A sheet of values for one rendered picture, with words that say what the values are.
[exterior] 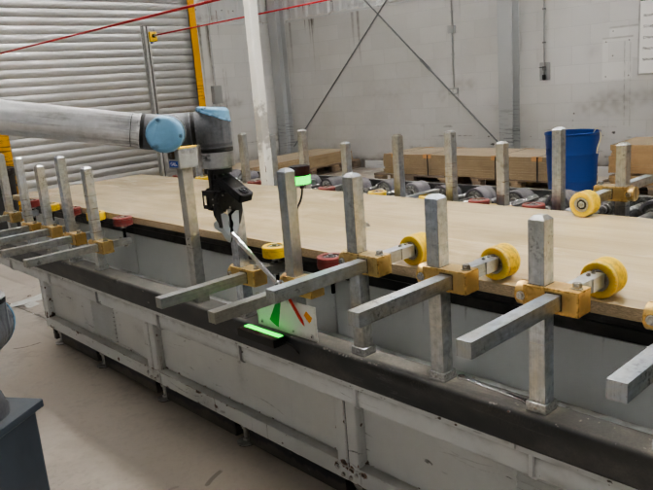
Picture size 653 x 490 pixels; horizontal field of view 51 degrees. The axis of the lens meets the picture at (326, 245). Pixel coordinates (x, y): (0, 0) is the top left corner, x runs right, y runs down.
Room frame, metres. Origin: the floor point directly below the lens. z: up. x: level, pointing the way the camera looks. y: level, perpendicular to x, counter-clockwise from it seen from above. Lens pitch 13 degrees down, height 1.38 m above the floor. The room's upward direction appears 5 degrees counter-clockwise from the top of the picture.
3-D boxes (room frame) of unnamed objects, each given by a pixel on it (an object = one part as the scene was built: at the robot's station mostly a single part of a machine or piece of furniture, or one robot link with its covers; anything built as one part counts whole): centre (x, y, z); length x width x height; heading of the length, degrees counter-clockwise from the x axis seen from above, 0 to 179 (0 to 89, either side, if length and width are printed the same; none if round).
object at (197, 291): (1.92, 0.31, 0.84); 0.44 x 0.03 x 0.04; 132
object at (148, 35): (4.47, 1.00, 1.25); 0.15 x 0.08 x 1.10; 42
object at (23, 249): (2.84, 1.15, 0.81); 0.44 x 0.03 x 0.04; 132
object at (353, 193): (1.64, -0.07, 0.93); 0.04 x 0.04 x 0.48; 42
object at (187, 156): (2.20, 0.44, 1.18); 0.07 x 0.07 x 0.08; 42
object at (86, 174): (2.75, 0.94, 0.89); 0.04 x 0.04 x 0.48; 42
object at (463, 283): (1.44, -0.26, 0.95); 0.14 x 0.06 x 0.05; 42
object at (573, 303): (1.26, -0.43, 0.95); 0.14 x 0.06 x 0.05; 42
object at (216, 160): (1.91, 0.28, 1.20); 0.10 x 0.09 x 0.05; 132
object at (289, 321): (1.83, 0.13, 0.75); 0.26 x 0.01 x 0.10; 42
